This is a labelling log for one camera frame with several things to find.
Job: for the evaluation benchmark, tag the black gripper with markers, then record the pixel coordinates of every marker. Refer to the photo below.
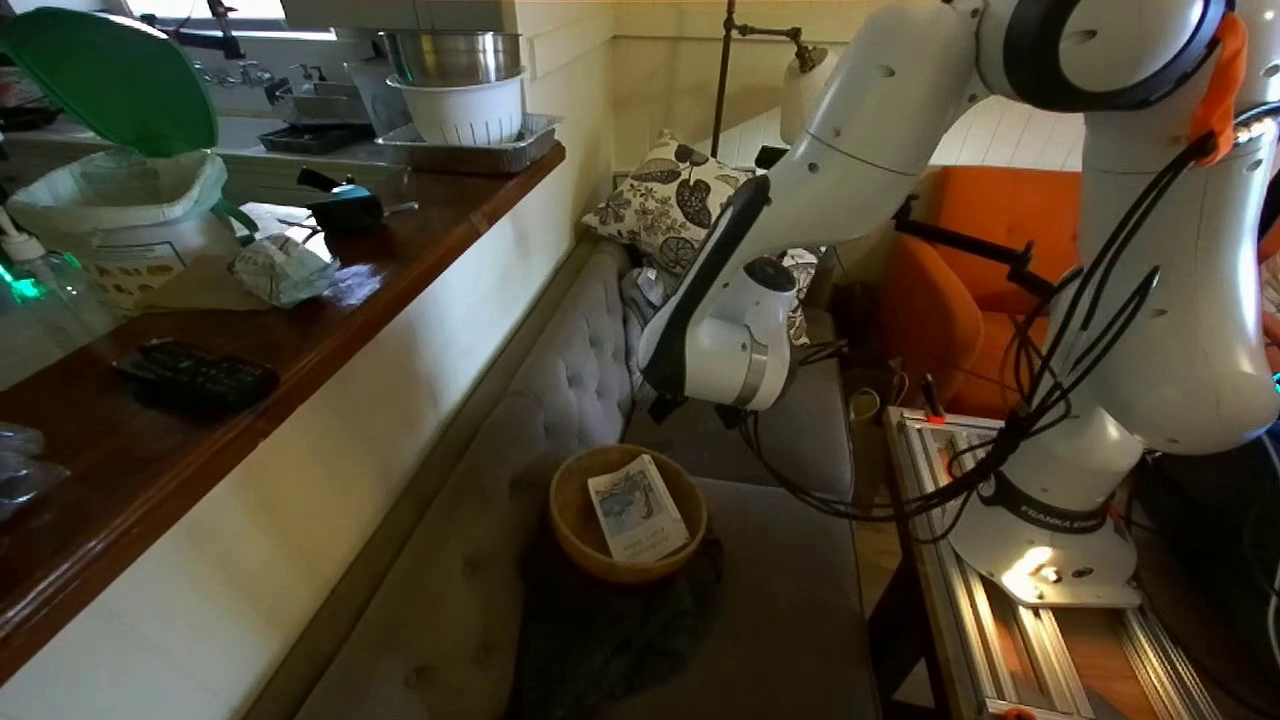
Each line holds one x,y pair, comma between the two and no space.
729,416

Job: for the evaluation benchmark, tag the small white packet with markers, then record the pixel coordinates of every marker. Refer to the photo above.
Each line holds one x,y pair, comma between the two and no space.
639,509

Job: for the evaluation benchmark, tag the robot base table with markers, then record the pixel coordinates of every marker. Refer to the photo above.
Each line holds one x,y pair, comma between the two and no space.
1026,652

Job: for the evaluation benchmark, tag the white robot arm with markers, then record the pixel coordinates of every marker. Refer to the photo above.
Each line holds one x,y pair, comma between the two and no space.
1173,334

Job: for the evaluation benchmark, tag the wooden bowl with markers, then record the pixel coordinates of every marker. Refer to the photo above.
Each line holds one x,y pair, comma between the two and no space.
575,536

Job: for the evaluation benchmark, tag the grey crumpled blanket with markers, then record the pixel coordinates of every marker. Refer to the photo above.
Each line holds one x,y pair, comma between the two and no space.
646,295

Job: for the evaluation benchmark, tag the small floral pillow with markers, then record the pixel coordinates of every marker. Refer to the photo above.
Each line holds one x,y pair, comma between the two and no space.
807,270

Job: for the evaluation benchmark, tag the grey tufted sofa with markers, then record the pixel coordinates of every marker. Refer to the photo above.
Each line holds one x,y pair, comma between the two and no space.
786,615

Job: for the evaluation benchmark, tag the large floral pillow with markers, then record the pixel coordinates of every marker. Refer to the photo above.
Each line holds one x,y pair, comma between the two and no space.
663,200

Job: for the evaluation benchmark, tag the orange armchair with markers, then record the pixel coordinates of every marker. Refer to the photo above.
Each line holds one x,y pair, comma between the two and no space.
962,321

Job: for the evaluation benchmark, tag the dark grey cloth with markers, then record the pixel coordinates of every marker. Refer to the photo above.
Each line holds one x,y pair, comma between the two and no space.
600,652

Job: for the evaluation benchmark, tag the floor lamp with metal pole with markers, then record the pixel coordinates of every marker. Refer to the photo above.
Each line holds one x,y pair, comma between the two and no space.
721,66

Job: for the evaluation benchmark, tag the metal baking tray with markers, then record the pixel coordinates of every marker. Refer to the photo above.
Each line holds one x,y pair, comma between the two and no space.
507,147

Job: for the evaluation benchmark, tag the white ceramic pot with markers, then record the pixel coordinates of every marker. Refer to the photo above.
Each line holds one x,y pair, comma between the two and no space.
462,110

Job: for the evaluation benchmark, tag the black round gadget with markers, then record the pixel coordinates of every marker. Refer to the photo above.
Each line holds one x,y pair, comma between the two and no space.
348,212

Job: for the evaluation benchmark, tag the stainless steel pot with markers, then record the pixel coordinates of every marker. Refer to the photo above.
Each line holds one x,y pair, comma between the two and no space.
452,52

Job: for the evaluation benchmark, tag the black flat tray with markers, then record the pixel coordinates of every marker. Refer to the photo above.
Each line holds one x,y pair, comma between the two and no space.
317,139

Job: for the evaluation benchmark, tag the black remote control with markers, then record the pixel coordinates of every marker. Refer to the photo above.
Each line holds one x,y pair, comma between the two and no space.
197,376

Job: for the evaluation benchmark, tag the wooden counter top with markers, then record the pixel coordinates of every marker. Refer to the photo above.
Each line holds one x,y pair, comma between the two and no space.
134,465

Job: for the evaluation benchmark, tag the white bin with green lid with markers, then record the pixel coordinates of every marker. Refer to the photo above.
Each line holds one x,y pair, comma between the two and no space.
121,200

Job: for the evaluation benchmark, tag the clear bottle with white cap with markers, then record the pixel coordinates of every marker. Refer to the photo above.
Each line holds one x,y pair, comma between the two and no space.
32,295

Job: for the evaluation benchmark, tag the clear plastic bag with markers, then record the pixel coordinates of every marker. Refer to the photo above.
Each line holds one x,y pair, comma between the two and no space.
26,469

